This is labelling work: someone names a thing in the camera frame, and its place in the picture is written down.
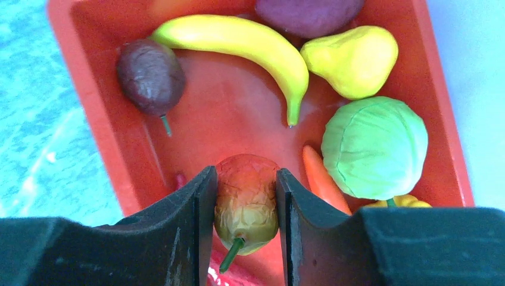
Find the red apple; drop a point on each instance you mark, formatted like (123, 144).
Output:
(245, 215)

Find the yellow squash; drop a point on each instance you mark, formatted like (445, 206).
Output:
(356, 63)

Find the red plastic bin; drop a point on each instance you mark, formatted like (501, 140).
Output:
(232, 105)

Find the red chili pepper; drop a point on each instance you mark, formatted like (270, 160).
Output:
(180, 181)

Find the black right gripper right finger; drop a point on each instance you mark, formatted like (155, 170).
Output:
(386, 246)

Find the yellow banana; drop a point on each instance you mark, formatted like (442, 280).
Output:
(232, 35)

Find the orange carrot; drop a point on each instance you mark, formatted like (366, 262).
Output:
(320, 181)

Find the purple eggplant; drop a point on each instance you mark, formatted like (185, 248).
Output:
(308, 18)

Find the dark purple passion fruit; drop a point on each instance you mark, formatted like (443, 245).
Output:
(151, 77)

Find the green cabbage near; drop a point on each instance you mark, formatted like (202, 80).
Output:
(375, 148)

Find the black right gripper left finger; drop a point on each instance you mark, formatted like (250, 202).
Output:
(168, 243)

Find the yellow bell pepper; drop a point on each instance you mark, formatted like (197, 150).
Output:
(401, 201)

